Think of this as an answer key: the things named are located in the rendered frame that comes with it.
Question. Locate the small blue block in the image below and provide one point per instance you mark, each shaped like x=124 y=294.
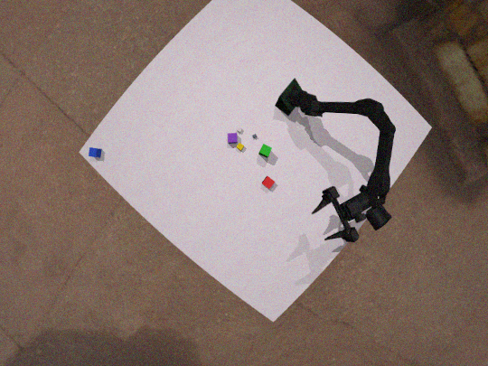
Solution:
x=94 y=152

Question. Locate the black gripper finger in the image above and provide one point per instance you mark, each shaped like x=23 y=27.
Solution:
x=326 y=199
x=341 y=234

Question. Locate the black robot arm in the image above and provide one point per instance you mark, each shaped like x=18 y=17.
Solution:
x=379 y=182

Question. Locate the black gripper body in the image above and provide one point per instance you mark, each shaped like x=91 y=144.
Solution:
x=343 y=213

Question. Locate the purple cube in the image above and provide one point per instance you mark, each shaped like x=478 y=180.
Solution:
x=232 y=138

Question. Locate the red block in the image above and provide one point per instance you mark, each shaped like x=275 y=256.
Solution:
x=268 y=182

